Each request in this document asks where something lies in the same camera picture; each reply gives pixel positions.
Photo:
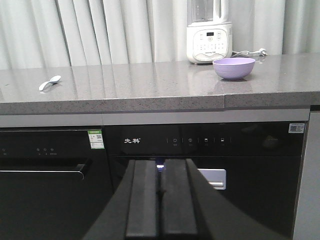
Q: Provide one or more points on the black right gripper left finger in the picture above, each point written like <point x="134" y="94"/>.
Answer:
<point x="132" y="212"/>

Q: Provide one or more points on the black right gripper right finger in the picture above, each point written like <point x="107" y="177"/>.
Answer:
<point x="191" y="209"/>

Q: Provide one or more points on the purple plastic bowl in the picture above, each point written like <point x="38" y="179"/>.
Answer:
<point x="233" y="68"/>

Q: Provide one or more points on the light blue plastic spoon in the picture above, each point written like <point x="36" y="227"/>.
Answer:
<point x="54" y="80"/>

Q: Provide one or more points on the black built-in dishwasher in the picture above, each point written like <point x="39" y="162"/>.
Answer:
<point x="54" y="182"/>

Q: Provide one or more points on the black built-in oven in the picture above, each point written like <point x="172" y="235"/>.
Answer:
<point x="254" y="165"/>

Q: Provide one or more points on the white blender with clear jar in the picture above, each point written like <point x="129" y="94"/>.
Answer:
<point x="209" y="34"/>

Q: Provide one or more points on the grey pleated curtain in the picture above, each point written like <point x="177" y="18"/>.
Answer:
<point x="62" y="33"/>

